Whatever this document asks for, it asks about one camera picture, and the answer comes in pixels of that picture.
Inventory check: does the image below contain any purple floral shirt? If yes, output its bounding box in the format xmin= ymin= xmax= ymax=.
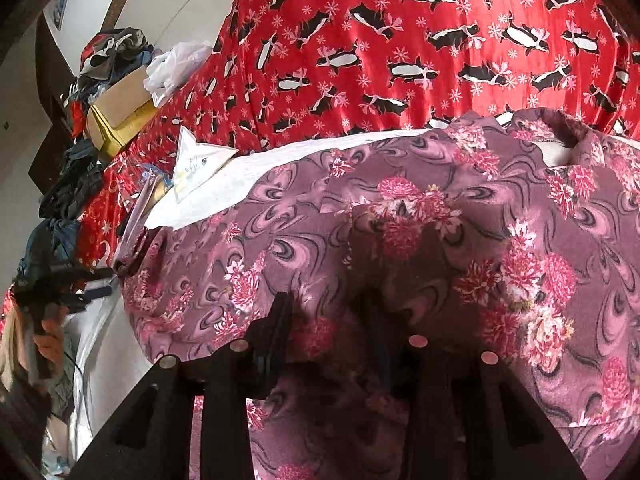
xmin=113 ymin=107 xmax=640 ymax=480

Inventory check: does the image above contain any pile of clothes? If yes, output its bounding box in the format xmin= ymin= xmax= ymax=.
xmin=29 ymin=27 xmax=153 ymax=266

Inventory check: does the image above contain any person left hand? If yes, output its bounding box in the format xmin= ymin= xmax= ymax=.
xmin=18 ymin=304 xmax=68 ymax=390

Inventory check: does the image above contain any yellow cardboard box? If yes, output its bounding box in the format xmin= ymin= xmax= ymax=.
xmin=86 ymin=66 xmax=156 ymax=159

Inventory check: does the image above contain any white plastic bag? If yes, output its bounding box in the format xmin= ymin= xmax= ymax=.
xmin=143 ymin=41 xmax=214 ymax=108

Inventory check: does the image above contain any red penguin print blanket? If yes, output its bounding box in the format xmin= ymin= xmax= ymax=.
xmin=0 ymin=0 xmax=640 ymax=321

